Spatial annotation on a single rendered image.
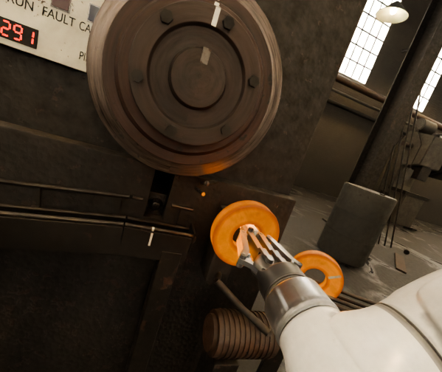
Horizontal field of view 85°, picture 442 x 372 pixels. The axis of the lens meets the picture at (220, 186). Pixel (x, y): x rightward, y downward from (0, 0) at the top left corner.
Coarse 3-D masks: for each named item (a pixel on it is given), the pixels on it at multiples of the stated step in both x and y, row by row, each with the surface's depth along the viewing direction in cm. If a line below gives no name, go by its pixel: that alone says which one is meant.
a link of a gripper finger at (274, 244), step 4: (268, 236) 51; (272, 240) 50; (272, 244) 49; (276, 244) 48; (276, 248) 48; (280, 248) 47; (280, 252) 47; (284, 252) 46; (288, 252) 47; (284, 256) 46; (288, 256) 45; (288, 260) 45; (292, 260) 44; (296, 260) 45; (296, 264) 44; (300, 264) 44; (300, 268) 44
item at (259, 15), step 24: (120, 0) 50; (240, 0) 55; (96, 24) 51; (264, 24) 58; (96, 48) 52; (96, 72) 53; (96, 96) 55; (264, 120) 66; (120, 144) 59; (168, 168) 63; (192, 168) 65; (216, 168) 67
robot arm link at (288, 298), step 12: (300, 276) 34; (276, 288) 33; (288, 288) 32; (300, 288) 32; (312, 288) 32; (276, 300) 32; (288, 300) 31; (300, 300) 30; (312, 300) 30; (324, 300) 30; (276, 312) 31; (288, 312) 30; (276, 324) 31; (276, 336) 30
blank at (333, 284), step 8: (296, 256) 73; (304, 256) 71; (312, 256) 70; (320, 256) 69; (328, 256) 70; (304, 264) 71; (312, 264) 70; (320, 264) 70; (328, 264) 69; (336, 264) 69; (304, 272) 71; (328, 272) 69; (336, 272) 69; (328, 280) 70; (336, 280) 69; (328, 288) 70; (336, 288) 69; (336, 296) 70
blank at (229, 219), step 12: (240, 204) 52; (252, 204) 51; (216, 216) 53; (228, 216) 51; (240, 216) 51; (252, 216) 52; (264, 216) 53; (216, 228) 51; (228, 228) 52; (264, 228) 54; (276, 228) 54; (216, 240) 52; (228, 240) 53; (276, 240) 56; (216, 252) 53; (228, 252) 54
